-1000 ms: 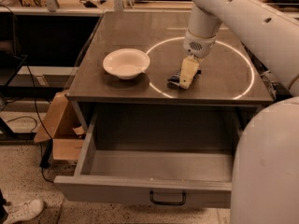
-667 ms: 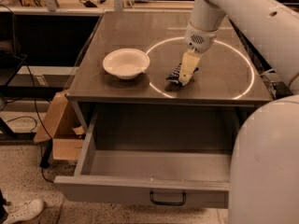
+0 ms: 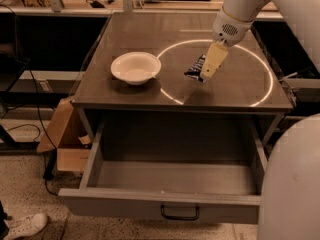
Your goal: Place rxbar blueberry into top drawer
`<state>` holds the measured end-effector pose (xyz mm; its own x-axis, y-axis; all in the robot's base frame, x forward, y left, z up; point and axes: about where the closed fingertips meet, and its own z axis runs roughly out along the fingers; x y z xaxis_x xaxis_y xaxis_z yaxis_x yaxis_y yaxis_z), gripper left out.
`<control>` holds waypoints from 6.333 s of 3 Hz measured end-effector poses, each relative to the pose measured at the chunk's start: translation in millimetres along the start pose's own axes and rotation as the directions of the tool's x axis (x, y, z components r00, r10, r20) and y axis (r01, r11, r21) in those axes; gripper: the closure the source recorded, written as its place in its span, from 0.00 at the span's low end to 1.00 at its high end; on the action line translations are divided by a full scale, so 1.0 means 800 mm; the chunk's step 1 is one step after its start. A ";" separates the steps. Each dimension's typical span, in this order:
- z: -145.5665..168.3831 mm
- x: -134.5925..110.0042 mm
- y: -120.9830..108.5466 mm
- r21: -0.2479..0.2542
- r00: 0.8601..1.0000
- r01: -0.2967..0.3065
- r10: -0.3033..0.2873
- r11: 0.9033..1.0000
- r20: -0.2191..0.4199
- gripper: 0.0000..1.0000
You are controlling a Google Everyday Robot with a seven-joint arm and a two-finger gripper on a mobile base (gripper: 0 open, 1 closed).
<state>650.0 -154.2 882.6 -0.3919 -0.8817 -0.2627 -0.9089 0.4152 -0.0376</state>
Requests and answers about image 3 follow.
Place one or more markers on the white gripper with grille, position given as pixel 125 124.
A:
pixel 229 30

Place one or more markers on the blue rxbar blueberry wrapper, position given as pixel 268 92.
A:
pixel 195 70

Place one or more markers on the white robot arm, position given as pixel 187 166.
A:
pixel 290 195

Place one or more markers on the grey cabinet with glass top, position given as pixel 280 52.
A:
pixel 245 83

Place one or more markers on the open grey top drawer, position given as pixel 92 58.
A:
pixel 142 161

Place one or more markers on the white ceramic bowl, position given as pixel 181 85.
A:
pixel 136 68

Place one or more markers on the brown cardboard box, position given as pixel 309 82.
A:
pixel 67 135

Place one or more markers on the grey low shelf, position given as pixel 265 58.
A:
pixel 40 87

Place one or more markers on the white sneaker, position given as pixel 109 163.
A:
pixel 24 227

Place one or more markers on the black drawer handle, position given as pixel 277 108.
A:
pixel 180 213

